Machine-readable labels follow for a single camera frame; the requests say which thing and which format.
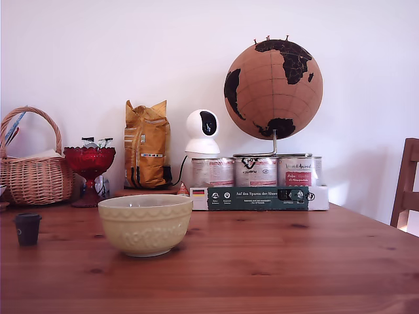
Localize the tin can, white red label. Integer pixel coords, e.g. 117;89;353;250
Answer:
191;157;236;188

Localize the red pen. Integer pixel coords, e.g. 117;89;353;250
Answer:
4;127;20;147

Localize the tin can, black logo label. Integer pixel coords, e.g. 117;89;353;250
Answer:
234;156;279;188

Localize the wooden chair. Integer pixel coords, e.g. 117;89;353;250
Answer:
390;137;419;235

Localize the blue striped pen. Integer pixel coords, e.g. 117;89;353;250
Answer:
2;111;27;147

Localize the white blue printed packet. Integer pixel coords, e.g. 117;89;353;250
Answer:
94;175;111;198

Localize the wicker basket with handle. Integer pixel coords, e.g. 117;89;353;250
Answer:
0;106;75;206

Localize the tin can, red panel label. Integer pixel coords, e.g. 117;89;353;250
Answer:
277;156;323;187

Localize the white dome security camera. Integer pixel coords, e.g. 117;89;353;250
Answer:
184;109;221;155

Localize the pale green ceramic bowl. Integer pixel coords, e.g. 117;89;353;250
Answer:
98;194;194;258

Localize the black camera power cable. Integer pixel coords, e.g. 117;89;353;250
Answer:
170;154;189;188

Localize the metal globe stand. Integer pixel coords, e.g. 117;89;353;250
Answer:
232;129;312;158

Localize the yellow coffee bag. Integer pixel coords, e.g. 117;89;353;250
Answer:
123;99;172;190

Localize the grey coffee capsule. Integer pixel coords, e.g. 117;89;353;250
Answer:
12;213;43;247

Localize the cork globe ball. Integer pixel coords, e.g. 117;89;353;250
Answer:
223;38;324;141

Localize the red glass pedestal bowl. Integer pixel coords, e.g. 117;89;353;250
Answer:
63;146;117;209

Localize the green white cardboard tray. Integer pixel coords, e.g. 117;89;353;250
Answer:
189;184;329;212

